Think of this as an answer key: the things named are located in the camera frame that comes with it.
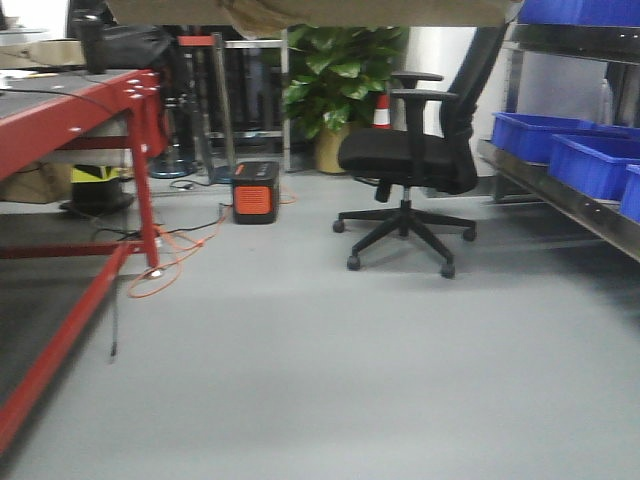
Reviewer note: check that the yellow black striped object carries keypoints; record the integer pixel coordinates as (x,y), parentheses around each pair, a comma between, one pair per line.
(96,191)

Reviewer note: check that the flat cardboard box on workbench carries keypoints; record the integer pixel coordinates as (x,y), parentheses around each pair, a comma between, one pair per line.
(41,54)

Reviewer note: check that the stainless steel shelf rack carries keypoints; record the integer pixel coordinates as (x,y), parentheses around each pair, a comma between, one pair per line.
(612,44)

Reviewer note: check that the black tumbler cup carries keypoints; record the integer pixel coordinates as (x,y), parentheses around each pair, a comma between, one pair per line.
(90,31)

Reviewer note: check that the blue plastic bin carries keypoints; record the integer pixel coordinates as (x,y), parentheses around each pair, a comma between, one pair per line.
(630,201)
(595,166)
(609,13)
(529,136)

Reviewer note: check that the large brown cardboard box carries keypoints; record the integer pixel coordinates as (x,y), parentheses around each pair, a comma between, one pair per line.
(263,18)

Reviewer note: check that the metal stanchion post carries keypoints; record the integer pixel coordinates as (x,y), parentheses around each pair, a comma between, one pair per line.
(188,147)

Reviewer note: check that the cardboard box under workbench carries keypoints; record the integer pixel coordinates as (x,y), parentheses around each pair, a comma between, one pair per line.
(38,183)

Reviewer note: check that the orange black portable power station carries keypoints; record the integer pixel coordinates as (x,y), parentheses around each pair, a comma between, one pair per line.
(255,189)

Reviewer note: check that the orange white traffic cone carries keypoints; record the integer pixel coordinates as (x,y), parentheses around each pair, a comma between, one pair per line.
(381,117)

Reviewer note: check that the green potted plant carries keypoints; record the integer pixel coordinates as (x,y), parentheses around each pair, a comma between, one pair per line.
(336,77)

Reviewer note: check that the black bag on workbench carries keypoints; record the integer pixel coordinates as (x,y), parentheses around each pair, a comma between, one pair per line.
(133,46)

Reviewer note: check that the black office chair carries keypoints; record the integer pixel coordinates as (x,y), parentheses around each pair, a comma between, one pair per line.
(433,151)

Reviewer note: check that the red metal workbench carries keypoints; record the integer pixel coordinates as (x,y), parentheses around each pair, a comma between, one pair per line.
(74,111)

